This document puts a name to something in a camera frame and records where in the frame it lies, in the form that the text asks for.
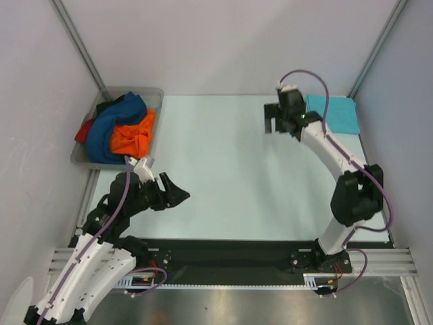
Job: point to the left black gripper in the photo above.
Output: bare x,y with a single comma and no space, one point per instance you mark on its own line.
172,193

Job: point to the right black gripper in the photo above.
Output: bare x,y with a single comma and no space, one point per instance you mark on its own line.
281,118

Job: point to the light blue t-shirt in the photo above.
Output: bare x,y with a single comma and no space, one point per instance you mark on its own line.
341,113

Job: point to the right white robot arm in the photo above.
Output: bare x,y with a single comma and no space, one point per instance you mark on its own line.
357,196

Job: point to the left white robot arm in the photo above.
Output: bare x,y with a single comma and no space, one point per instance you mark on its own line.
101,256

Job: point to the orange t-shirt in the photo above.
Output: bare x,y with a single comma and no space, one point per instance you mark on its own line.
134,140

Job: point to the dark blue t-shirt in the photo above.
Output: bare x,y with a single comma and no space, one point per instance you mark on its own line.
128,112

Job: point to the red t-shirt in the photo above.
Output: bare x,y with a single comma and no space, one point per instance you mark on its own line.
82,133

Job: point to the black t-shirt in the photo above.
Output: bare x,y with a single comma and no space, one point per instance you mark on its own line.
101,107

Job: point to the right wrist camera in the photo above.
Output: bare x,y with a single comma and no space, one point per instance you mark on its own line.
281,87

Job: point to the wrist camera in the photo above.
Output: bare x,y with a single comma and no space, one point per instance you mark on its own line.
281,87
143,168

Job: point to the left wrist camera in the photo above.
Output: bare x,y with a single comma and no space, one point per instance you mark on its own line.
143,168

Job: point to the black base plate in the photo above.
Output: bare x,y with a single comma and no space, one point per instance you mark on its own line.
240,262

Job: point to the white cable duct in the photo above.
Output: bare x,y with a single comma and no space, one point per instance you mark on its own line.
308,282

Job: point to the right aluminium corner post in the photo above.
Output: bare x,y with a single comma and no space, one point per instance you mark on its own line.
390,24

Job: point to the aluminium corner post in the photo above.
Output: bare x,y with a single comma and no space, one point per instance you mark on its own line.
390,24
71,30

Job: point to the left aluminium corner post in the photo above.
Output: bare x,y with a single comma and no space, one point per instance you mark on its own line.
71,30

